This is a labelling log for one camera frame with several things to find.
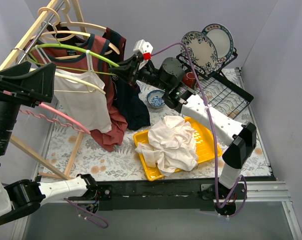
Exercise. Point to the yellow plastic tray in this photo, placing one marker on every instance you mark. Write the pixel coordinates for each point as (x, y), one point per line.
(204, 148)

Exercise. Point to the pink hanger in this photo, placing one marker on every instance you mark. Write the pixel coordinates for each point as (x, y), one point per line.
(61, 118)

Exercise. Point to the floral blue plate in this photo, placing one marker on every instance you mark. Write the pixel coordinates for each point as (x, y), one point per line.
(202, 51)

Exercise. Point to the cream hanger front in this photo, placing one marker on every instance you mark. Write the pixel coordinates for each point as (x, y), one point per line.
(91, 88)

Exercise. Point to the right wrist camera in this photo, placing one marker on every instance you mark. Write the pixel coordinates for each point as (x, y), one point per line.
(143, 47)

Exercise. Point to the green rimmed white plate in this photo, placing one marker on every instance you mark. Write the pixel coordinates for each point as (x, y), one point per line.
(222, 39)

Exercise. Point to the cream hanger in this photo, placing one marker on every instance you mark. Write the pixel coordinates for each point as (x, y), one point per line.
(59, 40)
(91, 88)
(68, 22)

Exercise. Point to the red tank top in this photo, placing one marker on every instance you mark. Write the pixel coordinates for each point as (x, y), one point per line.
(101, 68)

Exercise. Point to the black wire dish rack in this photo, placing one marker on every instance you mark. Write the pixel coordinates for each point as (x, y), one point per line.
(223, 89)

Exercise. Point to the red mug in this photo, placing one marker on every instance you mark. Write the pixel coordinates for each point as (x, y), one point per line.
(190, 80)

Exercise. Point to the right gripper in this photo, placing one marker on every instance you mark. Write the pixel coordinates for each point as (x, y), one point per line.
(134, 69)

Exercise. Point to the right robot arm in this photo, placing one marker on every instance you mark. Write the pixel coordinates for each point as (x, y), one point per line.
(238, 137)

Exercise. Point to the navy tank top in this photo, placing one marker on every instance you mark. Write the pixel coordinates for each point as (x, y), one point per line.
(126, 97)

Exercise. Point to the white camisole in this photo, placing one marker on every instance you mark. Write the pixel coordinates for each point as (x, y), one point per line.
(89, 109)

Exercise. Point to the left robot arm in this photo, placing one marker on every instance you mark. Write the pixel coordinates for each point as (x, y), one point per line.
(24, 197)

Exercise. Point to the blue white small bowl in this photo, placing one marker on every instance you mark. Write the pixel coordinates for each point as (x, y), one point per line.
(154, 98)

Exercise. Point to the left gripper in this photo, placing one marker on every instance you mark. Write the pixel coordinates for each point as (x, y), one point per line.
(21, 92)

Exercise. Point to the white tank top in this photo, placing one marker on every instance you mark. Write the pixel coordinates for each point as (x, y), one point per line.
(171, 146)

